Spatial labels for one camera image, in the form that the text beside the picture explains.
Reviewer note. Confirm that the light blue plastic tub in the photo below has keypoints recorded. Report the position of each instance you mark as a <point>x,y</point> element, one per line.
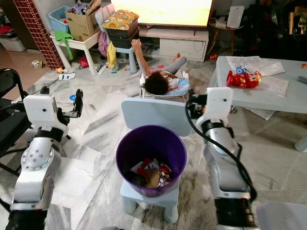
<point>57,21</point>

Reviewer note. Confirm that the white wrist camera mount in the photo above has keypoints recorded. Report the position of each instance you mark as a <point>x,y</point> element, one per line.
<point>218,103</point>
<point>41,110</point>

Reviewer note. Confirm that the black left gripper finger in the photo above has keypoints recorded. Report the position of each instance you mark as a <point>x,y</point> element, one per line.
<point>78,100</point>
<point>43,90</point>

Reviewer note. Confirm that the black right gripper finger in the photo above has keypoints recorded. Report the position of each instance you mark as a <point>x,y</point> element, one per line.
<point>190,103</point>

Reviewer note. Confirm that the small white plastic table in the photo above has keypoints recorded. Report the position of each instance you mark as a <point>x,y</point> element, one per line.
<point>268,101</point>

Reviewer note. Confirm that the white router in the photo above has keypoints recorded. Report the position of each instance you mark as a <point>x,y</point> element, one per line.
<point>236,17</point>

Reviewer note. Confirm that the pink bag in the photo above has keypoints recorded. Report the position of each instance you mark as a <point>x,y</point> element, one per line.
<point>103,45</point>

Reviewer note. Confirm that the large white paper sheet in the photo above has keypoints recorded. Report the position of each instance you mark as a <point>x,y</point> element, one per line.
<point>264,66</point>

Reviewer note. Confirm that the large grey folding table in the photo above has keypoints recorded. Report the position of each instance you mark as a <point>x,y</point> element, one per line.
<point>285,218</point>

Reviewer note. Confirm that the low white side table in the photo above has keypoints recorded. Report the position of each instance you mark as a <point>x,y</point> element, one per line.
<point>81,45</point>

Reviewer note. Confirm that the bright television screen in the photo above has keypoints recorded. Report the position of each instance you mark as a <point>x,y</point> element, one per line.
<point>163,12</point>

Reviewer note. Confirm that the red snack wrapper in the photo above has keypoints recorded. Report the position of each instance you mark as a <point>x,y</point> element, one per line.
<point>162,169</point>

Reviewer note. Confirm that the brown cardboard box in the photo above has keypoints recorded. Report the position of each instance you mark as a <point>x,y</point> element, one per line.
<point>81,26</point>

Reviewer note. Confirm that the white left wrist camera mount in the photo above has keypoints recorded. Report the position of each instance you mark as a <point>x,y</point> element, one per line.
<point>41,110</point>

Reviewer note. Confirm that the dark remote control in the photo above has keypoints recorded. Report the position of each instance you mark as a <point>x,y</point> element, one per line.
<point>303,79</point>

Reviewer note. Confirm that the small white paper sheet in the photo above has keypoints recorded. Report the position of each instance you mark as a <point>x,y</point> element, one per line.
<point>276,86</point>

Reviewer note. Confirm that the white storage container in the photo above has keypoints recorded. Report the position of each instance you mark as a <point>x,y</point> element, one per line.
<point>12,44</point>

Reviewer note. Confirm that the white television cabinet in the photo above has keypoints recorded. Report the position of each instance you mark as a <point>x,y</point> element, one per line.
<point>182,48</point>

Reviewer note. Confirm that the brown crumpled paper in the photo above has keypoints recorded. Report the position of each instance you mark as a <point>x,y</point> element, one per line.
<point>154,179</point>

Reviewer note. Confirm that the child with dark hair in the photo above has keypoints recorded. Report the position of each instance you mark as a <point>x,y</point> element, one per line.
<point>156,82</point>

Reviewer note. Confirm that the green toy shovel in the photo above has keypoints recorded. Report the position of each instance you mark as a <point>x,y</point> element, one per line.
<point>62,37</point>

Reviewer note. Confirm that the blue patterned child seat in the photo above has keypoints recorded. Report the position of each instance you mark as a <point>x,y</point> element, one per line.
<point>183,86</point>

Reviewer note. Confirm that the red toy doll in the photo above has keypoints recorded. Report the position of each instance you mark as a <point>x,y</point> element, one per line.
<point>240,79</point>

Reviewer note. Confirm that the white power strip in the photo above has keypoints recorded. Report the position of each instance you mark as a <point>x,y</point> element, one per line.
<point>67,76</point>

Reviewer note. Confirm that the black stacked storage boxes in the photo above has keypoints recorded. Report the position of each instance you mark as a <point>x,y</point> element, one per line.
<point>123,37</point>

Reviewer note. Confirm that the purple plastic rubbish bin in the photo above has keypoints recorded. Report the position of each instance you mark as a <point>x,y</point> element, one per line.
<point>127,143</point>

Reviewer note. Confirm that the pale blue child chair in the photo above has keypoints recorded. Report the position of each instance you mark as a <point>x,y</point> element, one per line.
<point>153,112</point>

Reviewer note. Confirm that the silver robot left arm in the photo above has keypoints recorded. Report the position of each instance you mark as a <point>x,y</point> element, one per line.
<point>36,163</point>

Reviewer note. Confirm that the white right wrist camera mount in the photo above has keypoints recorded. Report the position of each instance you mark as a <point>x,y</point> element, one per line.
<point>218,103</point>

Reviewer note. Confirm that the yellow patterned cushion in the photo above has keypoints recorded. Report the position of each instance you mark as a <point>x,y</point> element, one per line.
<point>120,20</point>

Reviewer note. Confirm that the red tiled pillar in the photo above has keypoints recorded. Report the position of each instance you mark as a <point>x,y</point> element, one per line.
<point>36,33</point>

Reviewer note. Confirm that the yellow hanging cloth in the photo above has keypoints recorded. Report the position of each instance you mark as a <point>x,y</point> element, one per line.
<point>112,56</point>

